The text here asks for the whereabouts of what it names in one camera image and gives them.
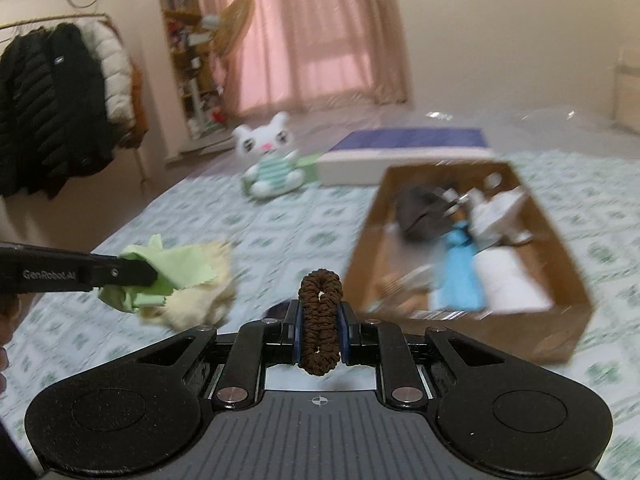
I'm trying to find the blue cloth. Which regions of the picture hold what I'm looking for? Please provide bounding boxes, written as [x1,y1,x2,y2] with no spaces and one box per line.
[434,220,487,311]

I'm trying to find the light green cloth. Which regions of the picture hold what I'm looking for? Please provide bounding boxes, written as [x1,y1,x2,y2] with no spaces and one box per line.
[97,234,223,313]

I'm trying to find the brown scrunchie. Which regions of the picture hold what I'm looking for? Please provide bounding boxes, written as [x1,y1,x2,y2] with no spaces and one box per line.
[297,269,345,376]

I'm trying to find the black puffer jacket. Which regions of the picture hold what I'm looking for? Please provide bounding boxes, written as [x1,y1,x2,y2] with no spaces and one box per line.
[30,22,119,201]
[0,30,56,199]

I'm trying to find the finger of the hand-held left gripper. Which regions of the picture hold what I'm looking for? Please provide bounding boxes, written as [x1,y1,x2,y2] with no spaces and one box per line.
[91,251,159,290]

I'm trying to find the jackets on clothes rack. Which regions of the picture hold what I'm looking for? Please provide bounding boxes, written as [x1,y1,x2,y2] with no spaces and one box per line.
[0,10,151,193]

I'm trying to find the white cloth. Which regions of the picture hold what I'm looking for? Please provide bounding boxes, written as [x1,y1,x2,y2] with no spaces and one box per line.
[470,187,531,247]

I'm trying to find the yellow towel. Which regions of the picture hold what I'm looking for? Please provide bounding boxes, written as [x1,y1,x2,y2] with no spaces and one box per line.
[137,240,238,332]

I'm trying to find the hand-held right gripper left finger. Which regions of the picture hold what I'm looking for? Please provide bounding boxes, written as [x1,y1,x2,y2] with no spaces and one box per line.
[135,300,303,411]

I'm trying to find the white paper towel roll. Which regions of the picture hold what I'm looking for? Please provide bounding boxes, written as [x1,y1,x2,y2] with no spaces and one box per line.
[472,247,553,313]

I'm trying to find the person's left hand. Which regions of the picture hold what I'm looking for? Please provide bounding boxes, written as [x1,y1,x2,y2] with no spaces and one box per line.
[0,292,20,396]

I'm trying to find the white cat plush toy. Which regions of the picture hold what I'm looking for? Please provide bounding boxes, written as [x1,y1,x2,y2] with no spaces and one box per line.
[232,111,306,199]

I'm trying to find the pink curtain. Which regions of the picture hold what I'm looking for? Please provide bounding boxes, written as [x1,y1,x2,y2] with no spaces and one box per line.
[192,0,411,118]

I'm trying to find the clear plastic sheet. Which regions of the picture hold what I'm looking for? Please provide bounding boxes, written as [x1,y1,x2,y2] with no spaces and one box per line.
[415,105,640,137]

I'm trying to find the black cloth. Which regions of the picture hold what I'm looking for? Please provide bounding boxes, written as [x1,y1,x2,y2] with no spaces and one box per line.
[396,183,453,242]

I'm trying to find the brown cardboard box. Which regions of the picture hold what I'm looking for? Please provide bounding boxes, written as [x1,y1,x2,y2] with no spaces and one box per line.
[345,160,596,365]

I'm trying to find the brown garment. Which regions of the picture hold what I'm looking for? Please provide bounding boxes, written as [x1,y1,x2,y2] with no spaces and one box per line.
[117,67,150,149]

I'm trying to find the white puffer jacket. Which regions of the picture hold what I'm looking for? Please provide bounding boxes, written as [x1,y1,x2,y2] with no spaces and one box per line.
[80,20,135,123]

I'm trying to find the white box with blue top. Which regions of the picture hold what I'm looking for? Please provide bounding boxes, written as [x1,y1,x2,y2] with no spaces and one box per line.
[316,127,496,187]

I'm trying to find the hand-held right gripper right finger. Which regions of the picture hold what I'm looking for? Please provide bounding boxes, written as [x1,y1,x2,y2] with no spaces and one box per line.
[337,302,506,406]

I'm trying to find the standing fan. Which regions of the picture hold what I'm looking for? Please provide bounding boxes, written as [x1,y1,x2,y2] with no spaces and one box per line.
[212,0,256,117]

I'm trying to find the wooden bookshelf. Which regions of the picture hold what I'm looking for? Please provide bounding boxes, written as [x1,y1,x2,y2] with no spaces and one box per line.
[155,0,236,141]

